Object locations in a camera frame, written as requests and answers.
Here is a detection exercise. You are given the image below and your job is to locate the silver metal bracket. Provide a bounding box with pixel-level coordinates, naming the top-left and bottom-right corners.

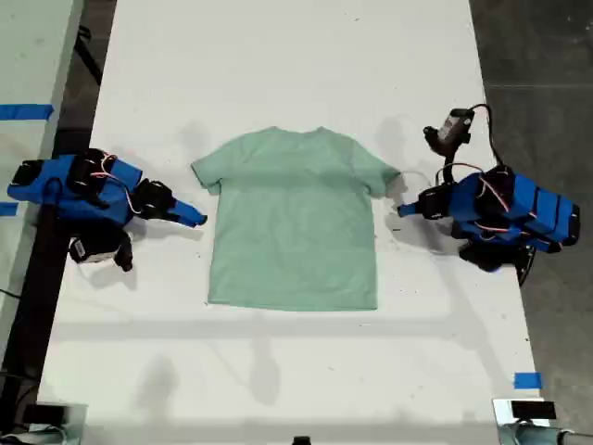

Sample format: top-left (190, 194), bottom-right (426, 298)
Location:
top-left (492, 397), bottom-right (560, 445)
top-left (64, 402), bottom-right (89, 445)

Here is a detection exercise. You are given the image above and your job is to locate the long blue tape strip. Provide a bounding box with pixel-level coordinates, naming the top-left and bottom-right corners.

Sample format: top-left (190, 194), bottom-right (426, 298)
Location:
top-left (0, 104), bottom-right (56, 122)

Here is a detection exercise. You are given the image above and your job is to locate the pale green T-shirt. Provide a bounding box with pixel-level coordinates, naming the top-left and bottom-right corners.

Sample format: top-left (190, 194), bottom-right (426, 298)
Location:
top-left (190, 124), bottom-right (402, 312)

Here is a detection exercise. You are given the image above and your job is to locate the black camera cable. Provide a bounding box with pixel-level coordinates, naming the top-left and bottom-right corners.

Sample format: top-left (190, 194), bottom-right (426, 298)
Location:
top-left (467, 103), bottom-right (509, 171)

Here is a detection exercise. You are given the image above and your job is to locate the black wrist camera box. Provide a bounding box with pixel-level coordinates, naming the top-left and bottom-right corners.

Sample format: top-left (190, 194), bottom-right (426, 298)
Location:
top-left (68, 231), bottom-right (136, 273)
top-left (422, 107), bottom-right (474, 157)

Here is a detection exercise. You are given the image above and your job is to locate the black stand leg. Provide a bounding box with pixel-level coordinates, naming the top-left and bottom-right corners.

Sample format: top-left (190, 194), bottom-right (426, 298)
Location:
top-left (73, 25), bottom-right (104, 87)

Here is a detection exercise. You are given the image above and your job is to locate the small black box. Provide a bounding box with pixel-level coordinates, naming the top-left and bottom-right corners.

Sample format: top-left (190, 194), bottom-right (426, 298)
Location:
top-left (22, 403), bottom-right (70, 424)
top-left (511, 400), bottom-right (557, 419)

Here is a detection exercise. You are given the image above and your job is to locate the black camera stalk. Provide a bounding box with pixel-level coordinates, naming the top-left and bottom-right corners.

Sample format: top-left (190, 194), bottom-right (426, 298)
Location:
top-left (439, 146), bottom-right (460, 184)

